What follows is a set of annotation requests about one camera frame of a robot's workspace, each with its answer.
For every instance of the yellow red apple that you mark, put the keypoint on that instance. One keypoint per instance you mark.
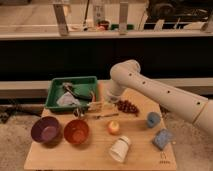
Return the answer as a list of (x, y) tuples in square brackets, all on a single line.
[(113, 127)]

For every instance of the white cup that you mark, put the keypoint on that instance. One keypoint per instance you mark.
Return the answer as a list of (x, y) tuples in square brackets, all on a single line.
[(120, 148)]

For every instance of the blue sponge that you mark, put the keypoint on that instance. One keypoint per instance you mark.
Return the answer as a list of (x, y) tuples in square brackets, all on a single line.
[(162, 138)]

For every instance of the metal fork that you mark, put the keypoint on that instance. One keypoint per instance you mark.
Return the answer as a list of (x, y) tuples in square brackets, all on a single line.
[(107, 115)]

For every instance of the small dark metal object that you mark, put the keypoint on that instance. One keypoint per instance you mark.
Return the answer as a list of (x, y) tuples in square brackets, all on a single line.
[(78, 112)]

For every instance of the green plastic tray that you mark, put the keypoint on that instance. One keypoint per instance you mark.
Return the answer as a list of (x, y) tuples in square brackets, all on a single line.
[(56, 91)]

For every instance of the grey cloth in tray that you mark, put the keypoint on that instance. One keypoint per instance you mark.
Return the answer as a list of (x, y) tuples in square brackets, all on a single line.
[(67, 99)]

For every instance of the blue cup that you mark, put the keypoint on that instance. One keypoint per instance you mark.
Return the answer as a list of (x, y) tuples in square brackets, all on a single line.
[(153, 119)]

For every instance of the dark green tool in tray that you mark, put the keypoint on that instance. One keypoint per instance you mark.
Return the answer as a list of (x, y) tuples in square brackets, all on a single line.
[(81, 92)]

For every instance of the red grapes bunch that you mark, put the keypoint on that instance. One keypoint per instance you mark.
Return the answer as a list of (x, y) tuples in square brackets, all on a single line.
[(127, 107)]

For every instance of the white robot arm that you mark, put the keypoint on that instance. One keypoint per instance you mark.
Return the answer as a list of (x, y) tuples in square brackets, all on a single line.
[(193, 108)]

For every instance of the yellow banana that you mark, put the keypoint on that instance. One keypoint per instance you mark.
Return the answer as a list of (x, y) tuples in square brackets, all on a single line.
[(94, 106)]

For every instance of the red bowl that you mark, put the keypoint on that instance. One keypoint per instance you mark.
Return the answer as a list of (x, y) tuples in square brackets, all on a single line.
[(76, 132)]

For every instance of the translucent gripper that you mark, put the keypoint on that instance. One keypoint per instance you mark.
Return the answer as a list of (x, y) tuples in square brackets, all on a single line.
[(106, 105)]

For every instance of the purple bowl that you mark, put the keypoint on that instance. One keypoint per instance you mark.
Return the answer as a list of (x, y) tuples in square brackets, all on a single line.
[(46, 130)]

